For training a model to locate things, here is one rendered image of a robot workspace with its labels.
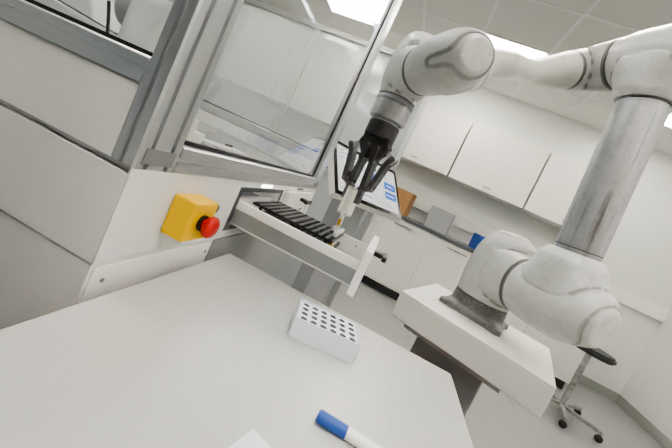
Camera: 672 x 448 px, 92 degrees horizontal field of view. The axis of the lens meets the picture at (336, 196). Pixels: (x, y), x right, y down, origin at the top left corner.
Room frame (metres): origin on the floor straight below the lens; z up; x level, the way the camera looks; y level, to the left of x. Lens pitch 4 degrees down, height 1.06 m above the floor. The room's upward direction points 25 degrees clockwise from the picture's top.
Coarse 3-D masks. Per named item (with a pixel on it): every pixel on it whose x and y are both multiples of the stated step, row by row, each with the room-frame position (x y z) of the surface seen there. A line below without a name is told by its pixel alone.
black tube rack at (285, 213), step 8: (264, 208) 0.79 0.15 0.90; (272, 208) 0.82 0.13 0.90; (280, 208) 0.88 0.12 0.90; (288, 208) 0.92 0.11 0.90; (280, 216) 0.79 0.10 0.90; (288, 216) 0.81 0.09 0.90; (296, 216) 0.86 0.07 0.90; (304, 216) 0.91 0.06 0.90; (288, 224) 0.87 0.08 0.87; (296, 224) 0.78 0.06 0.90; (304, 224) 0.81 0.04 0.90; (312, 224) 0.86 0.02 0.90; (320, 224) 0.91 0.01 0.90; (304, 232) 0.86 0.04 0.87; (312, 232) 0.77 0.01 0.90; (320, 232) 0.81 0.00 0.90; (328, 232) 0.85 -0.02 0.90; (320, 240) 0.85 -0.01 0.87
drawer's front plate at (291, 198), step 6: (288, 192) 1.06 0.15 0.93; (294, 192) 1.10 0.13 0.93; (300, 192) 1.18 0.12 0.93; (306, 192) 1.28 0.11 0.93; (288, 198) 1.06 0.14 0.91; (294, 198) 1.12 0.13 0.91; (306, 198) 1.27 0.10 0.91; (288, 204) 1.08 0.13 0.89; (294, 204) 1.15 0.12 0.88; (300, 204) 1.22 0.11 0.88; (300, 210) 1.26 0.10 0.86
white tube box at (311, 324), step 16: (304, 304) 0.62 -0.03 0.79; (304, 320) 0.55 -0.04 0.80; (320, 320) 0.58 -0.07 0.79; (336, 320) 0.61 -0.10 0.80; (304, 336) 0.55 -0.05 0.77; (320, 336) 0.55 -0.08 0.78; (336, 336) 0.55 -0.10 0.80; (352, 336) 0.57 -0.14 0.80; (336, 352) 0.55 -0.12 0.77; (352, 352) 0.55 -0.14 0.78
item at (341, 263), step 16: (240, 208) 0.76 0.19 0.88; (256, 208) 0.77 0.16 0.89; (240, 224) 0.76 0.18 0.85; (256, 224) 0.75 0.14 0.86; (272, 224) 0.75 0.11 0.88; (272, 240) 0.74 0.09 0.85; (288, 240) 0.74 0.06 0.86; (304, 240) 0.73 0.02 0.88; (352, 240) 0.96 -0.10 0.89; (304, 256) 0.73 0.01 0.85; (320, 256) 0.72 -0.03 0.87; (336, 256) 0.72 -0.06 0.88; (352, 256) 0.95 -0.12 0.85; (336, 272) 0.72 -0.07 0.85; (352, 272) 0.71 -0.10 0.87
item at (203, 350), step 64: (64, 320) 0.37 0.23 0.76; (128, 320) 0.41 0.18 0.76; (192, 320) 0.47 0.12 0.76; (256, 320) 0.55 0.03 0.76; (0, 384) 0.27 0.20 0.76; (64, 384) 0.29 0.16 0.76; (128, 384) 0.32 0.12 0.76; (192, 384) 0.36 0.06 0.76; (256, 384) 0.40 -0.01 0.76; (320, 384) 0.46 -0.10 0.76; (384, 384) 0.54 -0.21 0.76; (448, 384) 0.64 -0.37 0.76
